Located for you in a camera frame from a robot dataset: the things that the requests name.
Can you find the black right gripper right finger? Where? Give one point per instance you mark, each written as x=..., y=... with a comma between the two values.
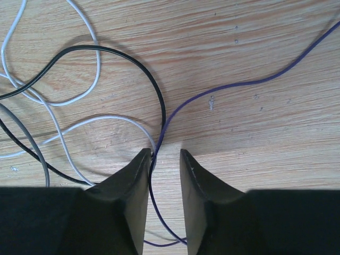
x=219, y=219

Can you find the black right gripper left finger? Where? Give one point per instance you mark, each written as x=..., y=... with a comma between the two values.
x=108, y=218

